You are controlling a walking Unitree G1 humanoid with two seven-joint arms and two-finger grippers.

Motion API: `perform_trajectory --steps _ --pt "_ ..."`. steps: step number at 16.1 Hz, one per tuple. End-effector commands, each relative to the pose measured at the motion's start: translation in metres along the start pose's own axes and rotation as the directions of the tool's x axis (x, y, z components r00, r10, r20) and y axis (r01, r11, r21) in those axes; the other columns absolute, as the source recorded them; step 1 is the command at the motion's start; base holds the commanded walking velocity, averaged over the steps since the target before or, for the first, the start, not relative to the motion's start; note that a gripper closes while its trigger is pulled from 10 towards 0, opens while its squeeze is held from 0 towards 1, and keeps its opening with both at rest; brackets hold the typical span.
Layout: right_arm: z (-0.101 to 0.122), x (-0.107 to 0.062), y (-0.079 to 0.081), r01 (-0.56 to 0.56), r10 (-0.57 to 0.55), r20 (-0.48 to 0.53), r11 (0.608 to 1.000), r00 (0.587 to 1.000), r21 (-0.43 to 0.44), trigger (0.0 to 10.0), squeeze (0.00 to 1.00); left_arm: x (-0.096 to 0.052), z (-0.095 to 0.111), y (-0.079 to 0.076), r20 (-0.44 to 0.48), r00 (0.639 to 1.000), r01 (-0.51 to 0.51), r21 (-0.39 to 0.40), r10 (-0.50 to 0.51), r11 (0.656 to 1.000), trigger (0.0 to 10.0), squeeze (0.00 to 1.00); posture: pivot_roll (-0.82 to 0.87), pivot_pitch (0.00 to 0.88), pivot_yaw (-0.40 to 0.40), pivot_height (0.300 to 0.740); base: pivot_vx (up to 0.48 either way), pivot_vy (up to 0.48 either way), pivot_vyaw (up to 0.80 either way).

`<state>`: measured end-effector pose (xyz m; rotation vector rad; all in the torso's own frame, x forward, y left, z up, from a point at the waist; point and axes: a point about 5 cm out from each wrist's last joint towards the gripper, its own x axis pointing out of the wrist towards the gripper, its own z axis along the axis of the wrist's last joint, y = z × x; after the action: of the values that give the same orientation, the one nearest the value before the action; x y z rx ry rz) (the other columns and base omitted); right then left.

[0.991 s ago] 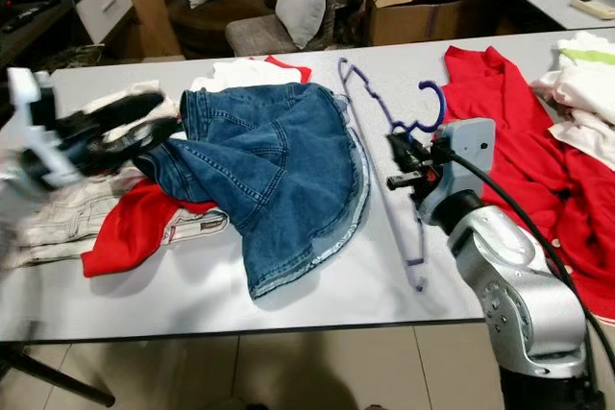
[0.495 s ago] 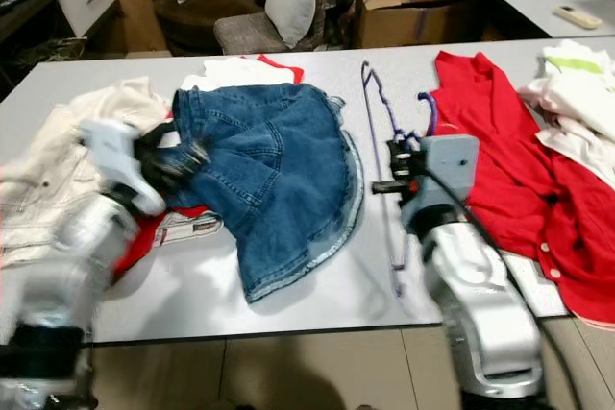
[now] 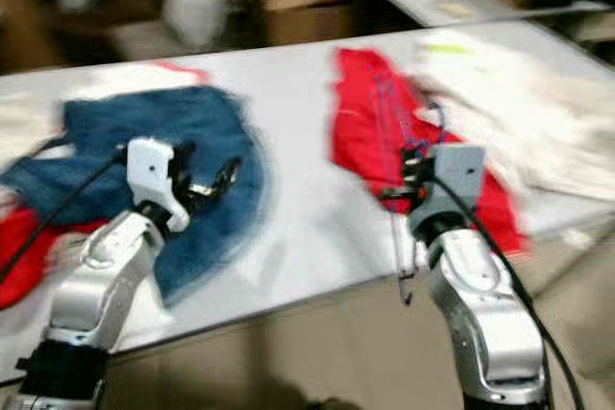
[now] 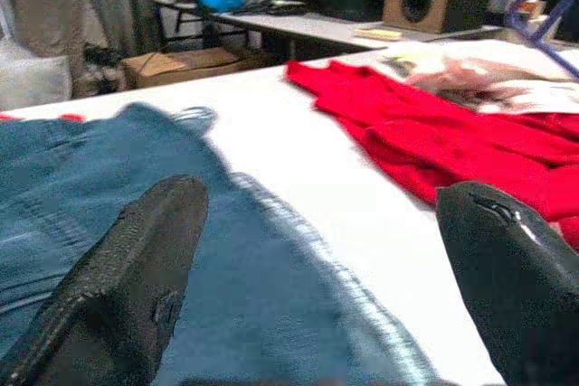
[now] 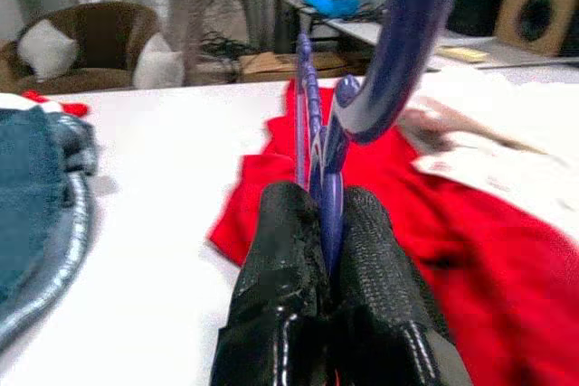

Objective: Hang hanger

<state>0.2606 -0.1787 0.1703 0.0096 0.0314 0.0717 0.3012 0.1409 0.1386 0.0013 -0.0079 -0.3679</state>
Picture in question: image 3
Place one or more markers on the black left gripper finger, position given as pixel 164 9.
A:
pixel 226 180

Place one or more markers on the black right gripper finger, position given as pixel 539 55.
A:
pixel 394 195
pixel 405 164

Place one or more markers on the red jacket with plaid lining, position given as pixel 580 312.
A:
pixel 360 132

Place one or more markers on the blue denim dress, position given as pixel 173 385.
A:
pixel 154 117

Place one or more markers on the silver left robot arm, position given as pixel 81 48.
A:
pixel 106 276

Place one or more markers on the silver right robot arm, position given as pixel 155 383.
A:
pixel 490 304

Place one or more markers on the white garment with green print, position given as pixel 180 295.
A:
pixel 519 103

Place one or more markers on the small red garment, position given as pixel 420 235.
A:
pixel 19 256

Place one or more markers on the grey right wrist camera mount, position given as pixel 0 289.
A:
pixel 456 175

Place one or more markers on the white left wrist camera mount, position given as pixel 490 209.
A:
pixel 149 175

